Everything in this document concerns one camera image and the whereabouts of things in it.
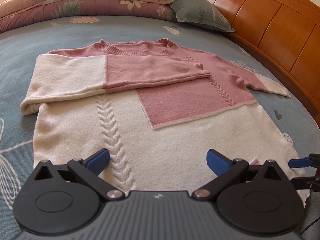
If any blue floral bed sheet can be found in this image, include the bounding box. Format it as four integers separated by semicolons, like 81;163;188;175
0;15;320;240

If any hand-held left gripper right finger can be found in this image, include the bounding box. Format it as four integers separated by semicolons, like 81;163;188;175
191;149;283;202

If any pink and white knit sweater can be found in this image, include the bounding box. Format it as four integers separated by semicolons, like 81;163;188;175
20;39;312;209

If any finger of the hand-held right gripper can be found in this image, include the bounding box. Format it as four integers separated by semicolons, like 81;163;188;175
289;174;320;192
287;152;320;169

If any wooden bed headboard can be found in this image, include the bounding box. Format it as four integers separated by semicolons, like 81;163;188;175
185;0;320;130

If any folded pink floral quilt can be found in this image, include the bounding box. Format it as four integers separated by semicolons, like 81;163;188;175
0;0;203;34

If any grey-green printed pillow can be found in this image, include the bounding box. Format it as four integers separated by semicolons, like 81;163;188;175
169;0;235;32

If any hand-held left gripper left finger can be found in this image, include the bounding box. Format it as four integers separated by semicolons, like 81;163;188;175
33;148;125;202

